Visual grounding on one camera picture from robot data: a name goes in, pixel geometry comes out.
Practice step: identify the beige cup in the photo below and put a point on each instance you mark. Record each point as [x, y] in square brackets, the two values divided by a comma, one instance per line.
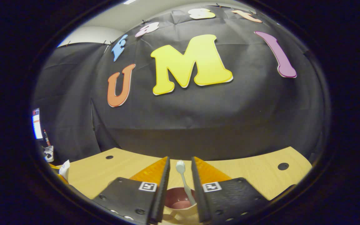
[178, 200]

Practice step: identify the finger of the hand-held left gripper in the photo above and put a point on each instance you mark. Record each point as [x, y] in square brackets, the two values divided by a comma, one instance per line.
[56, 172]

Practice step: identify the pale green toothbrush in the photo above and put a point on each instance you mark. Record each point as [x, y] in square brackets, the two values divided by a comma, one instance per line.
[180, 167]

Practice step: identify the computer monitor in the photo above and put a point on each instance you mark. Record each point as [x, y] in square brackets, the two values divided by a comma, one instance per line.
[37, 125]

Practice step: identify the black backdrop cloth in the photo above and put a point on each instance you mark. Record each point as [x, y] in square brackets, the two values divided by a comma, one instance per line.
[198, 118]

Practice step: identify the red bottle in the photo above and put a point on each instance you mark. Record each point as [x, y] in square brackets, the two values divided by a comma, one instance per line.
[46, 137]

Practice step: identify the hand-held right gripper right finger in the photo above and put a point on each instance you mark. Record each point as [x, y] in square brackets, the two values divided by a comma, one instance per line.
[198, 193]

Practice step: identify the wooden desktop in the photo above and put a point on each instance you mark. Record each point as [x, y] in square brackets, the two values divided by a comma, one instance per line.
[255, 178]

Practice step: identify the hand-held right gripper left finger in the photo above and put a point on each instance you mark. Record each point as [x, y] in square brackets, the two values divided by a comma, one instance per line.
[161, 193]

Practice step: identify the white toothpaste tube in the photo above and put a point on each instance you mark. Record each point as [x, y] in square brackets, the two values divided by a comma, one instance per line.
[64, 170]

